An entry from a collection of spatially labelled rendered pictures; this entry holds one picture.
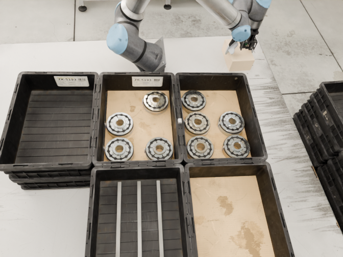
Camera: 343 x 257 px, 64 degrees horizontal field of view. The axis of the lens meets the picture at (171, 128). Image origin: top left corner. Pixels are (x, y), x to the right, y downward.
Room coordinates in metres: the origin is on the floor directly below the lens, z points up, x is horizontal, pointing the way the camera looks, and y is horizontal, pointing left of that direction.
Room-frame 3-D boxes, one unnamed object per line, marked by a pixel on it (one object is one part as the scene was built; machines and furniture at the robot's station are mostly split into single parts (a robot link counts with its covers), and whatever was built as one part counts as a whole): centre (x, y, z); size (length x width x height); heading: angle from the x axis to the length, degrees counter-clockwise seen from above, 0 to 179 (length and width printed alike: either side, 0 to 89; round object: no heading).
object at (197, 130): (0.59, -0.10, 0.86); 0.10 x 0.10 x 0.01
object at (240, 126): (0.63, -0.23, 0.86); 0.10 x 0.10 x 0.01
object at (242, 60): (1.14, -0.28, 0.74); 0.16 x 0.12 x 0.07; 17
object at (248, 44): (1.12, -0.29, 0.89); 0.09 x 0.08 x 0.12; 17
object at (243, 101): (0.61, -0.16, 0.87); 0.40 x 0.30 x 0.11; 13
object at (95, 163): (0.54, 0.13, 0.92); 0.40 x 0.30 x 0.02; 13
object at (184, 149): (0.61, -0.16, 0.92); 0.40 x 0.30 x 0.02; 13
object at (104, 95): (0.54, 0.13, 0.87); 0.40 x 0.30 x 0.11; 13
